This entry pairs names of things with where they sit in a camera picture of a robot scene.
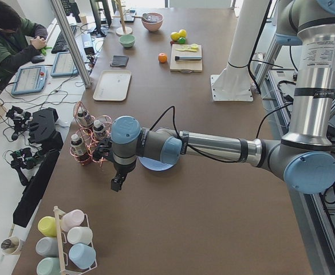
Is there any black computer mouse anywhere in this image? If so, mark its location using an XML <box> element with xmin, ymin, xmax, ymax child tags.
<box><xmin>31</xmin><ymin>55</ymin><xmax>45</xmax><ymax>64</ymax></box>

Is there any copper wire bottle rack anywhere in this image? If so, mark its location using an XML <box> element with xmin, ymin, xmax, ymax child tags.
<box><xmin>69</xmin><ymin>101</ymin><xmax>113</xmax><ymax>166</ymax></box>

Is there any grey folded cloth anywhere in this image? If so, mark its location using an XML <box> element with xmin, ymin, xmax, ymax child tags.
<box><xmin>110</xmin><ymin>55</ymin><xmax>129</xmax><ymax>68</ymax></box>

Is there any yellow plastic knife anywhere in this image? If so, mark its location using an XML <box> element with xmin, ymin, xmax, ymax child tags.
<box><xmin>175</xmin><ymin>47</ymin><xmax>199</xmax><ymax>52</ymax></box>

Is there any lower whole lemon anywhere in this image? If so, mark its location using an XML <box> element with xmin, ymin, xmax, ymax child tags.
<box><xmin>178</xmin><ymin>29</ymin><xmax>187</xmax><ymax>38</ymax></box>

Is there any white camera mast base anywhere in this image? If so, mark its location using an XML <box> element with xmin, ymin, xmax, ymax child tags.
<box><xmin>211</xmin><ymin>0</ymin><xmax>271</xmax><ymax>101</ymax></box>

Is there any aluminium frame post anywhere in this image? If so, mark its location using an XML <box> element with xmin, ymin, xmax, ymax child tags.
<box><xmin>50</xmin><ymin>0</ymin><xmax>92</xmax><ymax>88</ymax></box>

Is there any steel ice scoop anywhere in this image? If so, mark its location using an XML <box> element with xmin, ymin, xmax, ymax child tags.
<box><xmin>133</xmin><ymin>13</ymin><xmax>160</xmax><ymax>23</ymax></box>

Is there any near teach pendant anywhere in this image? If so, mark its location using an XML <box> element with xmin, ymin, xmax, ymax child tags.
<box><xmin>11</xmin><ymin>65</ymin><xmax>47</xmax><ymax>95</ymax></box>

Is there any blue mug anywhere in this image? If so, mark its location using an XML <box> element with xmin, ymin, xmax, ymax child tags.
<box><xmin>68</xmin><ymin>243</ymin><xmax>96</xmax><ymax>269</ymax></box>

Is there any wooden mug rack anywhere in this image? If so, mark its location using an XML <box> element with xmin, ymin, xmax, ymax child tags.
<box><xmin>53</xmin><ymin>206</ymin><xmax>98</xmax><ymax>275</ymax></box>

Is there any black keyboard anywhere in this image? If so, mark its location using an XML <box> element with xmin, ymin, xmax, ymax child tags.
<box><xmin>51</xmin><ymin>25</ymin><xmax>77</xmax><ymax>54</ymax></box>

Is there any grey mug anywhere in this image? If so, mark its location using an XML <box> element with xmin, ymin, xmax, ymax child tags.
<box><xmin>36</xmin><ymin>237</ymin><xmax>58</xmax><ymax>257</ymax></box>

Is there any orange tangerine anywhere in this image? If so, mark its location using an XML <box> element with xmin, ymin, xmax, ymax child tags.
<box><xmin>158</xmin><ymin>53</ymin><xmax>168</xmax><ymax>64</ymax></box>

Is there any front tea bottle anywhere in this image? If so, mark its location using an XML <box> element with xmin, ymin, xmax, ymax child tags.
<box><xmin>70</xmin><ymin>133</ymin><xmax>91</xmax><ymax>166</ymax></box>

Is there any green lime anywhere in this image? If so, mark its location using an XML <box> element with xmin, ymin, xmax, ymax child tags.
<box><xmin>177</xmin><ymin>37</ymin><xmax>186</xmax><ymax>44</ymax></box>

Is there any right rear tea bottle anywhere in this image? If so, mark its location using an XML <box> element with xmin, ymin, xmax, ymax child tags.
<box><xmin>93</xmin><ymin>120</ymin><xmax>111</xmax><ymax>142</ymax></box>

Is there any paper cup with items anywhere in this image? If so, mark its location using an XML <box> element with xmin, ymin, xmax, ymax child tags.
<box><xmin>1</xmin><ymin>236</ymin><xmax>23</xmax><ymax>256</ymax></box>

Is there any blue round plate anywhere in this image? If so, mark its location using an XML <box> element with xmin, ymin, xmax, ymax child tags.
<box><xmin>139</xmin><ymin>156</ymin><xmax>174</xmax><ymax>171</ymax></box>

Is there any wooden cutting board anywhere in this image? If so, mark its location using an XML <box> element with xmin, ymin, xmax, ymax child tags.
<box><xmin>170</xmin><ymin>44</ymin><xmax>203</xmax><ymax>73</ymax></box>

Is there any yellow mug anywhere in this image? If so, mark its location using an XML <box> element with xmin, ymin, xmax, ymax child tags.
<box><xmin>38</xmin><ymin>216</ymin><xmax>57</xmax><ymax>237</ymax></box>

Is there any tea bottle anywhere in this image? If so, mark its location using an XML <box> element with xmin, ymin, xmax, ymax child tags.
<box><xmin>77</xmin><ymin>109</ymin><xmax>94</xmax><ymax>129</ymax></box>
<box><xmin>93</xmin><ymin>120</ymin><xmax>111</xmax><ymax>142</ymax></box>
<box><xmin>70</xmin><ymin>133</ymin><xmax>91</xmax><ymax>166</ymax></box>

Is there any mint mug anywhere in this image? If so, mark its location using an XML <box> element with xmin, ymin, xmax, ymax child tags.
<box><xmin>36</xmin><ymin>257</ymin><xmax>61</xmax><ymax>275</ymax></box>

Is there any left rear tea bottle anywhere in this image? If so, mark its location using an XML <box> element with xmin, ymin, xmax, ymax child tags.
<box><xmin>77</xmin><ymin>109</ymin><xmax>94</xmax><ymax>129</ymax></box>

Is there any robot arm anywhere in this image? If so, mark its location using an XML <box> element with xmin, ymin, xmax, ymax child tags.
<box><xmin>111</xmin><ymin>1</ymin><xmax>335</xmax><ymax>194</ymax></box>

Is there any white mug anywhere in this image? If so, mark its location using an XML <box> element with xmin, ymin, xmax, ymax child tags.
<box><xmin>67</xmin><ymin>226</ymin><xmax>93</xmax><ymax>245</ymax></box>

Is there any pink mug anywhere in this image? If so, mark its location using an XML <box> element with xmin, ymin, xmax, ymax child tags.
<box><xmin>60</xmin><ymin>209</ymin><xmax>85</xmax><ymax>232</ymax></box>

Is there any cream rabbit tray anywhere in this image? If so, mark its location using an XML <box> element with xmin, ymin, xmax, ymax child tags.
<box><xmin>93</xmin><ymin>70</ymin><xmax>132</xmax><ymax>101</ymax></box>

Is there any teach pendant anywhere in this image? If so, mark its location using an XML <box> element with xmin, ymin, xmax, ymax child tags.
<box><xmin>11</xmin><ymin>65</ymin><xmax>47</xmax><ymax>95</ymax></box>
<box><xmin>50</xmin><ymin>52</ymin><xmax>78</xmax><ymax>78</ymax></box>

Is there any pink bowl of ice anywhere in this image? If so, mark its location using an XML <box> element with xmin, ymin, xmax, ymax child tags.
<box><xmin>141</xmin><ymin>13</ymin><xmax>163</xmax><ymax>32</ymax></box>

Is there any far teach pendant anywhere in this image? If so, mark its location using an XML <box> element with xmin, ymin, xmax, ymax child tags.
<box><xmin>50</xmin><ymin>52</ymin><xmax>78</xmax><ymax>78</ymax></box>

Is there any wooden cup tree stand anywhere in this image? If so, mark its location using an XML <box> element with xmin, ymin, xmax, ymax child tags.
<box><xmin>113</xmin><ymin>0</ymin><xmax>133</xmax><ymax>37</ymax></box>

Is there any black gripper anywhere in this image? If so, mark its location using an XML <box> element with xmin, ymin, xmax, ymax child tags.
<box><xmin>111</xmin><ymin>162</ymin><xmax>133</xmax><ymax>192</ymax></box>

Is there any person in green jacket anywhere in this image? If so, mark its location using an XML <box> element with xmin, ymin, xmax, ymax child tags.
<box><xmin>0</xmin><ymin>1</ymin><xmax>48</xmax><ymax>91</ymax></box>

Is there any mint green bowl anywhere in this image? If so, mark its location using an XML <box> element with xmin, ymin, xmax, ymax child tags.
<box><xmin>119</xmin><ymin>34</ymin><xmax>135</xmax><ymax>48</ymax></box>

